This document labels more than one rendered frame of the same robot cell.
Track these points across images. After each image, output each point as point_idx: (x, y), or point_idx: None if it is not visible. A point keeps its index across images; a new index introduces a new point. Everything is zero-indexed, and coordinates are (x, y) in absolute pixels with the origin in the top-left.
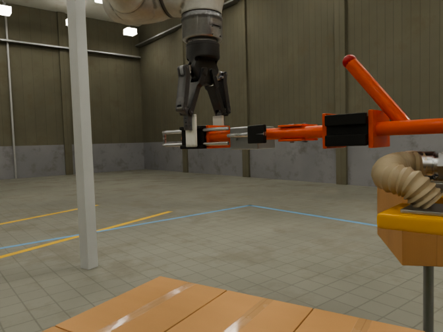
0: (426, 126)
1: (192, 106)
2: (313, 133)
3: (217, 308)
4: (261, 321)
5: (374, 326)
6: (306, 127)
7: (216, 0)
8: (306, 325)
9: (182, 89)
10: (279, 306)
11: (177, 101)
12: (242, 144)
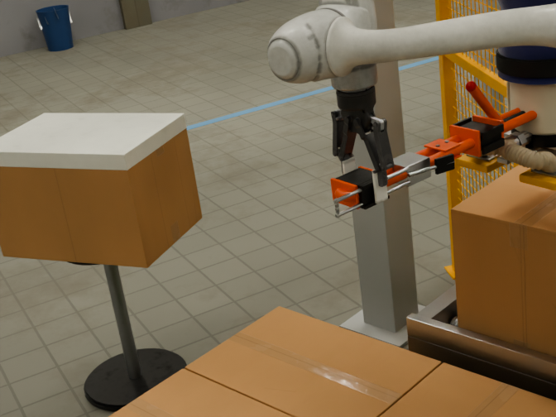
0: (520, 122)
1: None
2: (468, 147)
3: None
4: (196, 414)
5: (253, 333)
6: (462, 145)
7: None
8: (226, 379)
9: (386, 146)
10: (162, 395)
11: (385, 159)
12: (419, 178)
